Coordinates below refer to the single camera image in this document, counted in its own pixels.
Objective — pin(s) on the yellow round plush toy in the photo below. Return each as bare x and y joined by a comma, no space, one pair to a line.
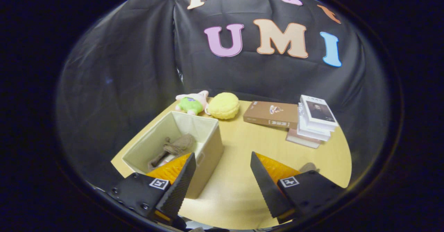
223,106

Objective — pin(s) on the pale pink book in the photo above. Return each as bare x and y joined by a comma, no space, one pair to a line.
300,140

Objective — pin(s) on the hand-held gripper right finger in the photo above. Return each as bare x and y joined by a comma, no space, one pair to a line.
267,187

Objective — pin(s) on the beige fabric storage box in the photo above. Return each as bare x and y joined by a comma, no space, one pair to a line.
212,148

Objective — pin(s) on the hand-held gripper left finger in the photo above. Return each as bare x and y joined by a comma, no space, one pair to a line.
180,185

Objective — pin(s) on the brown cover book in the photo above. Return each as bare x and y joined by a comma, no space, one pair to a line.
263,113

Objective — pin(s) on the black backdrop cloth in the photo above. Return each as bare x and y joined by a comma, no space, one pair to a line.
131,69

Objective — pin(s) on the pink and green plush toy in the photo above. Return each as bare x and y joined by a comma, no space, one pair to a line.
191,105

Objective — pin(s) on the white book with portrait cover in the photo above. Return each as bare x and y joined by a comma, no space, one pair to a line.
319,111

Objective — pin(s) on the plain white book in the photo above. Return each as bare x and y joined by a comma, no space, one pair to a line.
310,132

